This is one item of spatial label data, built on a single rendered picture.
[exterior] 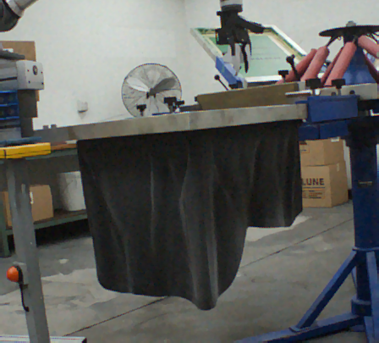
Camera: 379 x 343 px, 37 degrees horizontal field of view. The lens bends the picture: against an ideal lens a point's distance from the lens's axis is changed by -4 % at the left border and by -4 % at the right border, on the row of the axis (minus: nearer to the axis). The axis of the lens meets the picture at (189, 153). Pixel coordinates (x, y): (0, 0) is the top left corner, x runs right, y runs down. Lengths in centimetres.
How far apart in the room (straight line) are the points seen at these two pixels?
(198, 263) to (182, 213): 13
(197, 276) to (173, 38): 607
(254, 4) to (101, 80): 198
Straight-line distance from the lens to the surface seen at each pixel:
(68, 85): 615
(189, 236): 139
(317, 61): 239
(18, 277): 142
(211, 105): 193
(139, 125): 132
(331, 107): 170
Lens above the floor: 97
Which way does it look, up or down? 3 degrees down
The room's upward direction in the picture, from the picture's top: 5 degrees counter-clockwise
